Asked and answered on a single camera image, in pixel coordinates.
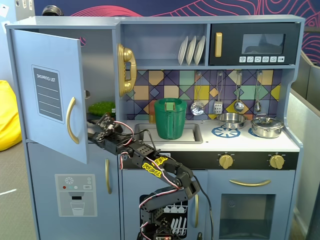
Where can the black toy microwave door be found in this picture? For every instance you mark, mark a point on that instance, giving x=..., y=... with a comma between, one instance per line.
x=255, y=43

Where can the gold stove knob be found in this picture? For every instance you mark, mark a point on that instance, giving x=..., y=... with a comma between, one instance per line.
x=225, y=160
x=276, y=160

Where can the steel pan without lid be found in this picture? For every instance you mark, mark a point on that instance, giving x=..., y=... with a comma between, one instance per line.
x=231, y=120

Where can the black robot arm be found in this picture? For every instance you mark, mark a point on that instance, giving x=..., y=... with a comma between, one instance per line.
x=165, y=180

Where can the green plastic pitcher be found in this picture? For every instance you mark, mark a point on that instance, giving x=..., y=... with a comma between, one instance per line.
x=170, y=117

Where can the steel pot with lid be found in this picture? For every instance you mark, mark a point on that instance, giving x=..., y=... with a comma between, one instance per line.
x=267, y=127

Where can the white toy plate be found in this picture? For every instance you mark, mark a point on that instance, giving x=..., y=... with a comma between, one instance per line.
x=191, y=51
x=182, y=51
x=200, y=50

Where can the blue oven door with window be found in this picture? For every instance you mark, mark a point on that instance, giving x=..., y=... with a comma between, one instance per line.
x=250, y=207

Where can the yellow beanbag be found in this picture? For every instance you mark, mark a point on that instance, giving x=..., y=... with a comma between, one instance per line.
x=8, y=117

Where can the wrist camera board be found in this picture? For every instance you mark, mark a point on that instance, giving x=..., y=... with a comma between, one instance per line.
x=106, y=120

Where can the green spiky toy vegetable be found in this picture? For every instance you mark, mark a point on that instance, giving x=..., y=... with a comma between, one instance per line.
x=100, y=108

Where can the blue toy kitchen cabinet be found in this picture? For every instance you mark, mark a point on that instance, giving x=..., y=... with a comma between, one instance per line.
x=250, y=150

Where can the blue ice dispenser fridge door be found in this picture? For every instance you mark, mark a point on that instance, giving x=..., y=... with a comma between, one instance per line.
x=75, y=195

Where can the grey partition panel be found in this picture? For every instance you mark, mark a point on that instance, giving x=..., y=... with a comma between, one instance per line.
x=306, y=125

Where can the steel ladle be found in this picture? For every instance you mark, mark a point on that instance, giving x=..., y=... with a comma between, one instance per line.
x=238, y=105

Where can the small yellow cup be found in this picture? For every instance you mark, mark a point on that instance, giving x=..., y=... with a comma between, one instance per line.
x=152, y=118

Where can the gold toy telephone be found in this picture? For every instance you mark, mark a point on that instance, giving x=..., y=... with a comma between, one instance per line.
x=126, y=71

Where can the black round object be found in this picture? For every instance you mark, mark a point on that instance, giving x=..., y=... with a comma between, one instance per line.
x=52, y=11

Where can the blue dishwasher door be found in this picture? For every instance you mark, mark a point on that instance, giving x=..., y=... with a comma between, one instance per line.
x=132, y=185

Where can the steel slotted spatula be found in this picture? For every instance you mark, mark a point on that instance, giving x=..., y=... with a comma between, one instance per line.
x=218, y=106

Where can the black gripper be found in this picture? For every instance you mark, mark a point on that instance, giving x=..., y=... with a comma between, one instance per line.
x=98, y=136

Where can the grey toy sink basin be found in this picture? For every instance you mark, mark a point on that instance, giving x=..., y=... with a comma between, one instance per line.
x=195, y=133

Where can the steel slotted spoon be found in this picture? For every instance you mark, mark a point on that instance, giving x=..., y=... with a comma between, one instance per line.
x=197, y=107

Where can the blue shopping list cabinet door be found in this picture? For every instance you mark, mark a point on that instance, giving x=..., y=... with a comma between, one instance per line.
x=47, y=95

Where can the steel serving spoon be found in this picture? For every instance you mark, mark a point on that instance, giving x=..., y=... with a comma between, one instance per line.
x=257, y=105

